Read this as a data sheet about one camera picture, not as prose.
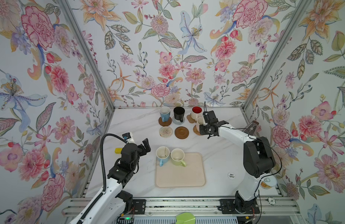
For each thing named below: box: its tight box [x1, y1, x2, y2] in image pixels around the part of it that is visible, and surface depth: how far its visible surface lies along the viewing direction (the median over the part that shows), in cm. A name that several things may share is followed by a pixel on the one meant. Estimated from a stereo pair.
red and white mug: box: [190, 105, 203, 121], surface depth 109 cm
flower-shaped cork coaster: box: [186, 112, 197, 124], surface depth 116 cm
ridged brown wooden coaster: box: [174, 126, 190, 140], surface depth 106 cm
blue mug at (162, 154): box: [155, 146, 171, 167], surface depth 87 cm
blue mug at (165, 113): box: [158, 105, 171, 123], surface depth 106 cm
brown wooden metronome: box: [242, 119, 260, 136], surface depth 89 cm
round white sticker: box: [227, 171, 236, 181], surface depth 86 cm
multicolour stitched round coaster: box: [158, 126, 174, 139], surface depth 106 cm
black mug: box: [173, 106, 186, 123], surface depth 108 cm
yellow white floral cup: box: [260, 175, 278, 190], surface depth 80 cm
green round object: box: [175, 211, 196, 224], surface depth 72 cm
